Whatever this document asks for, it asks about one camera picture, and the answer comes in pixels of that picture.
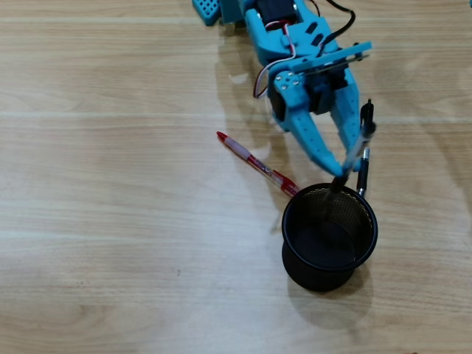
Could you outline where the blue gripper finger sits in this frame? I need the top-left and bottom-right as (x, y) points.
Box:
(272, 69), (344, 176)
(330, 72), (361, 173)

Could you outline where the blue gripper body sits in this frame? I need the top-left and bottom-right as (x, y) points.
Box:
(245, 1), (339, 71)

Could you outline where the clear stick pen black cap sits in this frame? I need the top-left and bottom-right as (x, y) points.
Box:
(324, 120), (378, 202)

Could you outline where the black retractable gel pen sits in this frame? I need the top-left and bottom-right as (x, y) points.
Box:
(355, 97), (375, 198)

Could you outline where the red retractable gel pen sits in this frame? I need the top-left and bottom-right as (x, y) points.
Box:
(216, 131), (299, 196)

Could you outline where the black mesh pen holder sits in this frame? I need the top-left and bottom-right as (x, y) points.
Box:
(281, 182), (379, 292)

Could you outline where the wrist camera on blue mount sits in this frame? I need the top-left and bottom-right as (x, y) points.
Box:
(289, 41), (372, 91)

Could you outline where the black camera cable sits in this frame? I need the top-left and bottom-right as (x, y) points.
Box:
(319, 0), (357, 56)

